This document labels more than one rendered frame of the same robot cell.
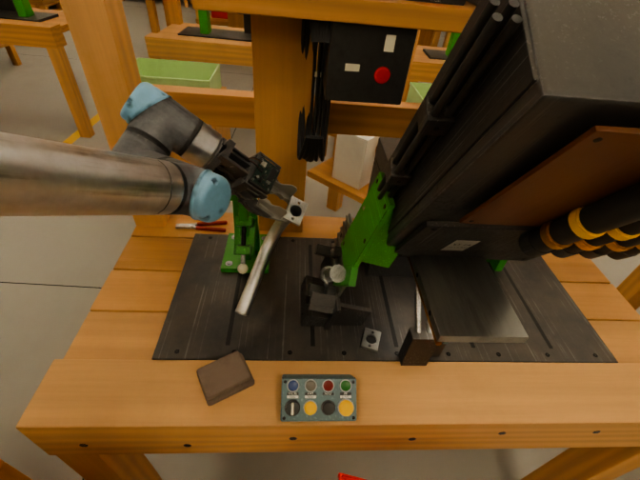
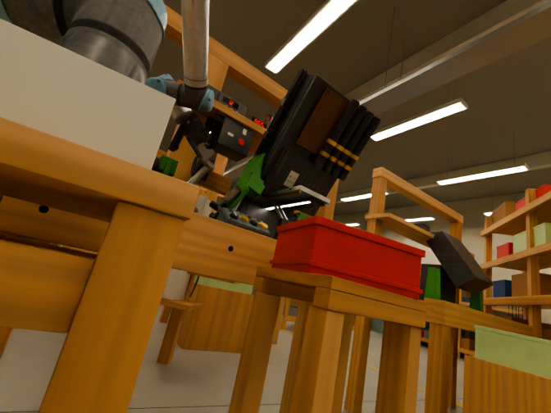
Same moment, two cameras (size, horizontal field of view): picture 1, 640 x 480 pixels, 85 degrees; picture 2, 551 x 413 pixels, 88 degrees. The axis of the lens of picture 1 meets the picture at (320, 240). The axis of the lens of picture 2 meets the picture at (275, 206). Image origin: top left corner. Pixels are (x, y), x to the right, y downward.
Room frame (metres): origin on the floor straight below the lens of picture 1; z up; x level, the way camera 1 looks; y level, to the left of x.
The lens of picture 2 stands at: (-0.49, 0.29, 0.76)
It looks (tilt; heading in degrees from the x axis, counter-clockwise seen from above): 15 degrees up; 333
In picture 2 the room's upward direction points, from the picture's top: 12 degrees clockwise
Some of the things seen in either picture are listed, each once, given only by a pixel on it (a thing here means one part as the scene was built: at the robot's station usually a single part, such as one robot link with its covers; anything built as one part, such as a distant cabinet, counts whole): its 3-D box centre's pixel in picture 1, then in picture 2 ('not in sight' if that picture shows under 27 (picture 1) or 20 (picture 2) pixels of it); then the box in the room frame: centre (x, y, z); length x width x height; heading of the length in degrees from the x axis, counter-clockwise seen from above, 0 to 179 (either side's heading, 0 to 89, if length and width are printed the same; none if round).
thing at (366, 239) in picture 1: (379, 228); (252, 178); (0.58, -0.12, 1.17); 0.13 x 0.12 x 0.20; 96
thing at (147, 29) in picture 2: not in sight; (120, 20); (0.00, 0.39, 1.12); 0.13 x 0.12 x 0.14; 66
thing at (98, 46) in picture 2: not in sight; (100, 78); (-0.01, 0.38, 1.01); 0.15 x 0.15 x 0.10
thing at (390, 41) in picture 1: (365, 58); (231, 139); (0.84, -0.05, 1.42); 0.17 x 0.12 x 0.15; 96
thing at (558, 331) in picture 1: (382, 292); not in sight; (0.65, -0.19, 0.89); 1.10 x 0.42 x 0.02; 96
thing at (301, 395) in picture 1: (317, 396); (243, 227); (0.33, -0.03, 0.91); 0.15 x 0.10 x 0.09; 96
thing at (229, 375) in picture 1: (225, 376); not in sight; (0.35, 0.16, 0.91); 0.10 x 0.08 x 0.03; 125
